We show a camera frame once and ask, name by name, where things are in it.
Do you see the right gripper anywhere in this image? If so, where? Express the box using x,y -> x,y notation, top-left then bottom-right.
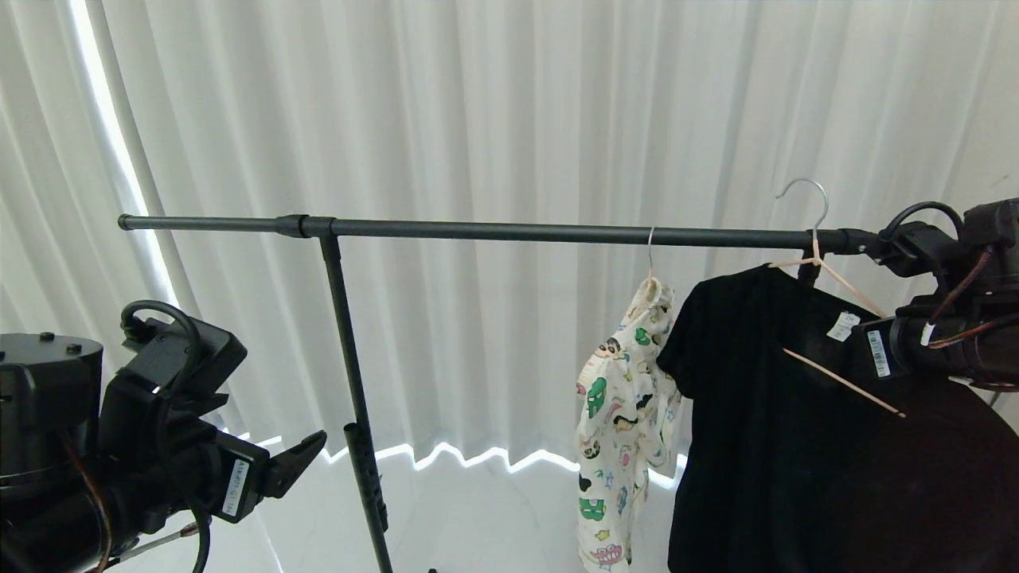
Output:
862,313 -> 1005,383

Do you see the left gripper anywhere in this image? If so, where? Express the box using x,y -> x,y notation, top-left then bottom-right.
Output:
96,388 -> 329,526

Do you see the black garment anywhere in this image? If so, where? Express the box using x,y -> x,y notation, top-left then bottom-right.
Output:
656,263 -> 1019,573

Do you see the cream printed garment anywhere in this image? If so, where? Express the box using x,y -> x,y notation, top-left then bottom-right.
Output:
574,276 -> 685,573

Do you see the black clothes rack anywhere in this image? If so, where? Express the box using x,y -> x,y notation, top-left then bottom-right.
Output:
117,213 -> 886,573

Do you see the white curtain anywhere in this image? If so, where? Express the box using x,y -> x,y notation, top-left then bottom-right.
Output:
0,0 -> 1019,488

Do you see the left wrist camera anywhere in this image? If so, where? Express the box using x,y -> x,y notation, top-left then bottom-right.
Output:
99,318 -> 248,416

